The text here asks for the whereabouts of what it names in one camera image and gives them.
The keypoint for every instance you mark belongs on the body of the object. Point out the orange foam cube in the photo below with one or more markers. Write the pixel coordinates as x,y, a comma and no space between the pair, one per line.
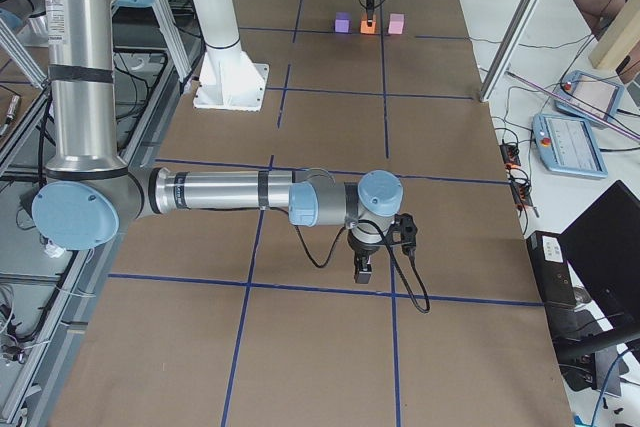
368,28

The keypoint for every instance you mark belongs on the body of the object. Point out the light pink foam cube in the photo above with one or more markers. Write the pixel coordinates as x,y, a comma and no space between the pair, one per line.
396,24

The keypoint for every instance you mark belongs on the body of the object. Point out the dark purple foam cube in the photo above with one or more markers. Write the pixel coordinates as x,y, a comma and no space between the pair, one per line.
342,22

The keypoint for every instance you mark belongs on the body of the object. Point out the orange black connector strip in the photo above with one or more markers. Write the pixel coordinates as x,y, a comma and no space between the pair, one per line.
518,178

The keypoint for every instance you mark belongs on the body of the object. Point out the black box with label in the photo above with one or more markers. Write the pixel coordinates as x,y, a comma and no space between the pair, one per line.
550,270

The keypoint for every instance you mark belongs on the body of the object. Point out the person's leg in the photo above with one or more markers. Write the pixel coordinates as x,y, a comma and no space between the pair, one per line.
595,11

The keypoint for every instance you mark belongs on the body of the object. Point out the near blue teach pendant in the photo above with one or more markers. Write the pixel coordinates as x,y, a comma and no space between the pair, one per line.
567,146

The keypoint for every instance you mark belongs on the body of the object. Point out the blue teach pendant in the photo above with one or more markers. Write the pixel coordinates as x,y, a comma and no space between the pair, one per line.
584,95
567,146

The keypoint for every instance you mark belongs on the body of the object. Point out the black laptop computer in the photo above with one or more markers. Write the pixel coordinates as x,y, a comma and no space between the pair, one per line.
602,247

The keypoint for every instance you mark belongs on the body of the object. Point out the far blue teach pendant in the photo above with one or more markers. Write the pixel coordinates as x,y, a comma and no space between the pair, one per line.
584,95

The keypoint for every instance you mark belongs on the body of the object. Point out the wooden beam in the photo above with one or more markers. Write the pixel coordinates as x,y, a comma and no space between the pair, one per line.
618,46

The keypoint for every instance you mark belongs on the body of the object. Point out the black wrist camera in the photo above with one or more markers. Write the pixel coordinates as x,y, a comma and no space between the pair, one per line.
404,233

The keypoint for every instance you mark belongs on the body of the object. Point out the white camera stand post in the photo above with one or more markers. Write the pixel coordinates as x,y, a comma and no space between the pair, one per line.
228,79

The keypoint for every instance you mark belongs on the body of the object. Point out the aluminium frame post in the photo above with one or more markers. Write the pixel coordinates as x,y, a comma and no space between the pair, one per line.
510,41

